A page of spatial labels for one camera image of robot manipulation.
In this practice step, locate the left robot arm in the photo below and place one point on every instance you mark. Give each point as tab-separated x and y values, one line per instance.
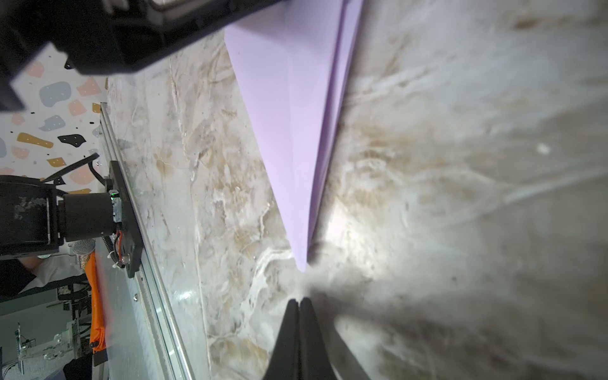
33	216

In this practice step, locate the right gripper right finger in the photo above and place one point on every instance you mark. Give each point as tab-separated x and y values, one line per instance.
314	361

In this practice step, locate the lilac square paper sheet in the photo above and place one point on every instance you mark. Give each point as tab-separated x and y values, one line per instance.
291	63

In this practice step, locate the orange cloth outside enclosure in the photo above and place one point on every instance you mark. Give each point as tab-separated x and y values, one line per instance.
97	335

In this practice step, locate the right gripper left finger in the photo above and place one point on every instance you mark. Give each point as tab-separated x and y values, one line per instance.
284	362

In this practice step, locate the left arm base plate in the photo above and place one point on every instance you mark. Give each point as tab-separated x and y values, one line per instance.
131	245

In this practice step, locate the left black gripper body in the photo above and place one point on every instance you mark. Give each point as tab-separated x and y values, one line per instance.
106	37

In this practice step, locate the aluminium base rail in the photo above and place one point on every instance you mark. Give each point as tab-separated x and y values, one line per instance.
141	333

